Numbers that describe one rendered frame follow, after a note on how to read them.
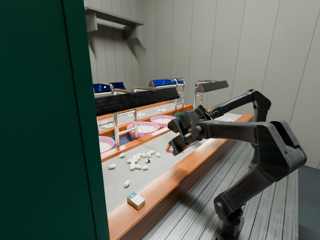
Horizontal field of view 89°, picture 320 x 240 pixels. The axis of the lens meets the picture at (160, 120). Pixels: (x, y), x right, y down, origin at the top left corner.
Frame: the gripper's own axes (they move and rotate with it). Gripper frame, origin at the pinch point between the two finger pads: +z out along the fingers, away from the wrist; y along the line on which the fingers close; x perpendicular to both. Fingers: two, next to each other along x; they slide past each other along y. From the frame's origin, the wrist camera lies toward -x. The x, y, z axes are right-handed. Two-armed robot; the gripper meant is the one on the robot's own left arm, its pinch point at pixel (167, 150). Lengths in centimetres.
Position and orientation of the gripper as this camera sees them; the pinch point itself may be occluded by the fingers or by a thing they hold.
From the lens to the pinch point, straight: 79.1
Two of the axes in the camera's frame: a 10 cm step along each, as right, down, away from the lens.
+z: -5.9, 4.6, 6.6
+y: -6.4, 2.2, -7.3
